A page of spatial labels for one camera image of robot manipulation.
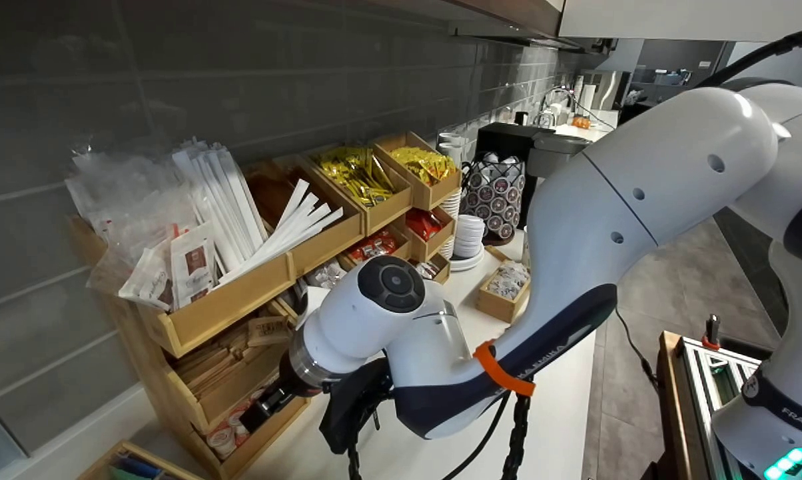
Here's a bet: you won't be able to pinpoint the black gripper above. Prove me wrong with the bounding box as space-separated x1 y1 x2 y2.
238 374 321 440

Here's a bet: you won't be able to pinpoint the tiered wooden organizer shelf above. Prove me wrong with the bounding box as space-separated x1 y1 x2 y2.
65 130 466 478

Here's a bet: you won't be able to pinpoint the black coffee machine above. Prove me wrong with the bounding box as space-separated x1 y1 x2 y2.
475 120 562 182

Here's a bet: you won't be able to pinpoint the long low wooden box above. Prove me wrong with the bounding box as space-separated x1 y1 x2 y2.
77 437 203 480

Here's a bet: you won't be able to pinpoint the small red packet pile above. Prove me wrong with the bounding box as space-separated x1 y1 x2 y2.
341 230 403 269

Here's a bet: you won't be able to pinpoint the white wrapped straw bundle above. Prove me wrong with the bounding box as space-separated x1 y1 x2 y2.
169 142 349 288

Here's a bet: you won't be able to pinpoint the white dark packet pile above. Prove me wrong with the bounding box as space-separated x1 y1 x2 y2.
417 253 450 284

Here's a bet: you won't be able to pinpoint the clear wrapped stirrer packets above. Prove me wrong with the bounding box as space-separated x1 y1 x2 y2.
65 145 209 312

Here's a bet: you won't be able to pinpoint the large red packet pile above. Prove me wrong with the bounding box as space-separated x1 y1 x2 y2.
403 208 447 245

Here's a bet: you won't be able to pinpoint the yellow sweetener packet pile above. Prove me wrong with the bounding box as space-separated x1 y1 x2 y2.
314 145 399 208
387 145 455 190

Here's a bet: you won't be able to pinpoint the small wooden box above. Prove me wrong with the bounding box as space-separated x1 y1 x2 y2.
471 258 535 326

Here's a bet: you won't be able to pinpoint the white lid stack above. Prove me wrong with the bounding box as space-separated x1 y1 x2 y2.
447 210 487 276

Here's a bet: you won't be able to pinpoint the grey metal pot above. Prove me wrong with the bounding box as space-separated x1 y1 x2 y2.
527 130 592 182

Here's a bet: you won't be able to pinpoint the black wrist mount bracket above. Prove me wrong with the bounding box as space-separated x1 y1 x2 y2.
318 358 394 480

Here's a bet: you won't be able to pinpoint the orange cable strap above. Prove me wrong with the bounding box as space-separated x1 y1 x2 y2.
471 341 538 400

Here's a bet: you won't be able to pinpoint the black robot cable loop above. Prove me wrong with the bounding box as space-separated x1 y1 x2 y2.
439 390 535 480

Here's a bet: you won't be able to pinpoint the wooden crate aluminium frame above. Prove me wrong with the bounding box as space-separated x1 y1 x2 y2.
652 328 767 480

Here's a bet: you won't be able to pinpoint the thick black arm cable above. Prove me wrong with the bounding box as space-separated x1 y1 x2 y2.
699 24 802 92

